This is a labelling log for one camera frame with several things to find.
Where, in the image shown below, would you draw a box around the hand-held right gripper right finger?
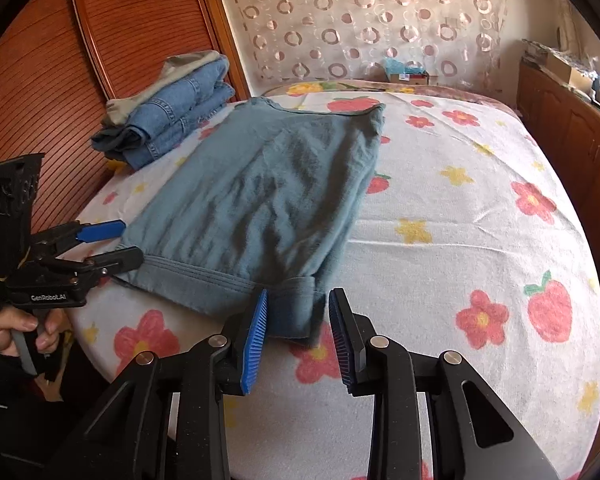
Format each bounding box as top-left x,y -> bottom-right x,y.
328,287 -> 562,480

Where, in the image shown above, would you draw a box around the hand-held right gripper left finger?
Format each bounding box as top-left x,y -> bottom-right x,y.
55,287 -> 270,480

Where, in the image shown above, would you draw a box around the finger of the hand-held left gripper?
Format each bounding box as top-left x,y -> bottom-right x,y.
34,219 -> 127,256
55,245 -> 146,286

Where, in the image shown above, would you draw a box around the blue-grey pants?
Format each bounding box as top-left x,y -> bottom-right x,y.
114,96 -> 387,347

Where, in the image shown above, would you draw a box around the person's left forearm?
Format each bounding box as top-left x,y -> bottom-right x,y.
0,342 -> 83,480

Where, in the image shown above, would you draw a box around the folded khaki pants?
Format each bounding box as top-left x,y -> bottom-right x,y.
104,50 -> 222,126

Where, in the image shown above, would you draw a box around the person's left hand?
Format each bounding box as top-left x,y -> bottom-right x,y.
0,305 -> 64,357

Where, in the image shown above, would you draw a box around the white flower print sheet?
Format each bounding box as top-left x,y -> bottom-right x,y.
72,91 -> 600,480

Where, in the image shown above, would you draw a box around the folded blue jeans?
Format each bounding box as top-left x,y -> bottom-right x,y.
90,55 -> 237,171

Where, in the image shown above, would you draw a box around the wooden slatted wardrobe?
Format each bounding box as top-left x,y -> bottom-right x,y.
0,0 -> 252,263

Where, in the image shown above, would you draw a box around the floral blanket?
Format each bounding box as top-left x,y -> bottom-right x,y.
259,78 -> 522,112

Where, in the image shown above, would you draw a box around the cardboard box with blue contents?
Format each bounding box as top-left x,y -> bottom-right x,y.
383,57 -> 439,86

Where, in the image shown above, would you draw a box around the wooden sideboard cabinet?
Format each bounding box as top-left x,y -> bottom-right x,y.
517,55 -> 600,211

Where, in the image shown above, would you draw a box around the sheer circle pattern curtain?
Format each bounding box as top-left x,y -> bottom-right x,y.
209,0 -> 512,94

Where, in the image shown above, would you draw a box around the open cardboard box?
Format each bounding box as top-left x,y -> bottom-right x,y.
544,51 -> 590,87

